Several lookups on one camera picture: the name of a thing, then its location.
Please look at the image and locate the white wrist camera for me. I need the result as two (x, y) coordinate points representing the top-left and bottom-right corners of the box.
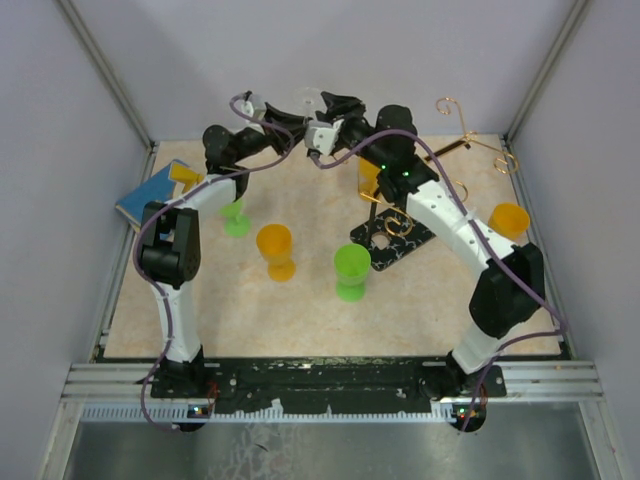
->
(240, 91), (266, 122)
(304, 119), (344, 156)

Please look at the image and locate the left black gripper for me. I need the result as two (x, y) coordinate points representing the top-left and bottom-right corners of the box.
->
(233, 102), (313, 164)

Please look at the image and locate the white cable duct strip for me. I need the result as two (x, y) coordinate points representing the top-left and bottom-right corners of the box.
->
(81, 400), (469, 424)

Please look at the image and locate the clear wine glass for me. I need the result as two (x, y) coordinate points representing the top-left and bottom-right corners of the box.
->
(293, 87), (324, 120)

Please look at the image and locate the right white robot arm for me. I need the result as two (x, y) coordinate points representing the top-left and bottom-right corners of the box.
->
(308, 91), (545, 399)

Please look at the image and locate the aluminium frame rail front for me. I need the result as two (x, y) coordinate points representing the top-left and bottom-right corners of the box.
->
(63, 361), (604, 402)

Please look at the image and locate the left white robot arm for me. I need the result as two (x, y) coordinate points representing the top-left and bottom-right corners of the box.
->
(134, 97), (309, 398)

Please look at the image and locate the gold wine glass rack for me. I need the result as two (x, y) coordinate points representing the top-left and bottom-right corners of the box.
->
(350, 97), (519, 272)

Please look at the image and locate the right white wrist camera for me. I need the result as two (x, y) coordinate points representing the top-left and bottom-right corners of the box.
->
(304, 119), (344, 156)

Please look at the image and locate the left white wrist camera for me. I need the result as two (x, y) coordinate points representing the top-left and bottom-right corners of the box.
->
(240, 91), (266, 122)

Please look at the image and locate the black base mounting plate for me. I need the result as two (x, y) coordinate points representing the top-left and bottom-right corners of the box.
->
(151, 356), (506, 414)

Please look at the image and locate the green goblet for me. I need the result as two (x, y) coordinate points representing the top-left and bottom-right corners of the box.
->
(333, 243), (371, 302)
(219, 199), (251, 238)

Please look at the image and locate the blue yellow box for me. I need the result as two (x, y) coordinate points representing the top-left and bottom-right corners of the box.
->
(115, 159), (204, 232)

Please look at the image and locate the orange goblet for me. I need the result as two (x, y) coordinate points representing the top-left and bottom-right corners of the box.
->
(256, 224), (296, 282)
(488, 203), (530, 241)
(358, 158), (380, 195)

